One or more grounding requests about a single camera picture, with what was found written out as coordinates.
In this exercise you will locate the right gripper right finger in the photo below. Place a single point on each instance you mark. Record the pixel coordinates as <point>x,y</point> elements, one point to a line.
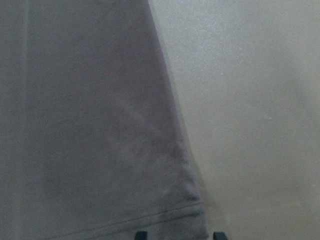
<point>218,235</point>

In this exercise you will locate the brown t-shirt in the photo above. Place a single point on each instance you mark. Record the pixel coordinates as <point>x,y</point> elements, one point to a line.
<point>90,142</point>

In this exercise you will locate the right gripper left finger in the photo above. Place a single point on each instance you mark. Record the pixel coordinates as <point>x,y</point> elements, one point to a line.
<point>141,235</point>

